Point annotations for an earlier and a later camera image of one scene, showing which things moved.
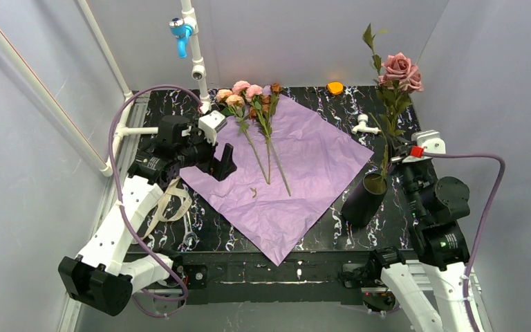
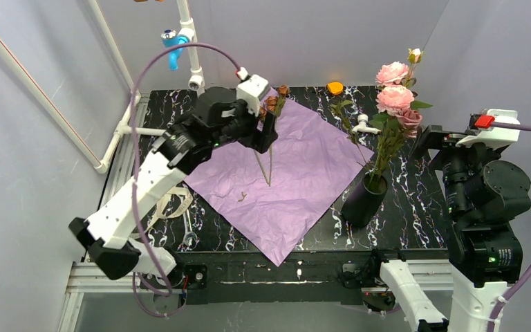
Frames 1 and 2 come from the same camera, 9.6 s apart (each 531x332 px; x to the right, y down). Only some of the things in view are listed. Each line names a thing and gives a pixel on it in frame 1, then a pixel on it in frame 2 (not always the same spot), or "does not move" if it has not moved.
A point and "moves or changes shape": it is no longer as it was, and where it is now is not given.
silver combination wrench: [190, 239] does not move
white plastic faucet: [362, 126] does not move
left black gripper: [213, 162] → [256, 122]
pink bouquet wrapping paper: [290, 170] does not move
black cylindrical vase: [363, 200] does not move
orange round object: [335, 87] does not move
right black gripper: [408, 169] → [437, 141]
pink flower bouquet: [251, 93] moves or changes shape
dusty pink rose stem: [397, 78] → [410, 120]
